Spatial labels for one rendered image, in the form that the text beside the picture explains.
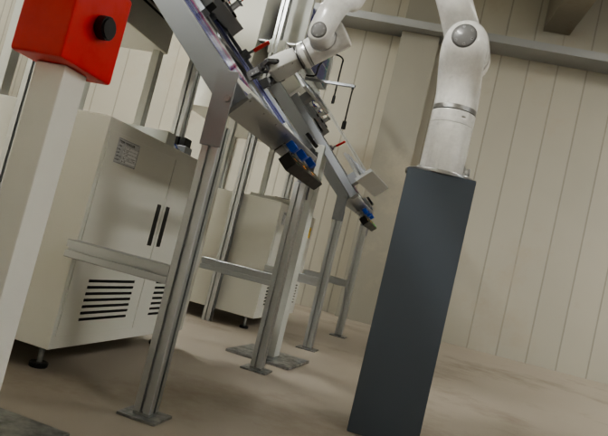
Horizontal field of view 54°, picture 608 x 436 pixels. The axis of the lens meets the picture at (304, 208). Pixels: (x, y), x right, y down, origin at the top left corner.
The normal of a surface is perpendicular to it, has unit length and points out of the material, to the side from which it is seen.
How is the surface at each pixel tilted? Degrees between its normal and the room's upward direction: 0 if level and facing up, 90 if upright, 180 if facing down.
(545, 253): 90
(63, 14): 90
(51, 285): 90
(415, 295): 90
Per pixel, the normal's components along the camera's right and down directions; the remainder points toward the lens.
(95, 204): 0.94, 0.21
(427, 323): -0.14, -0.11
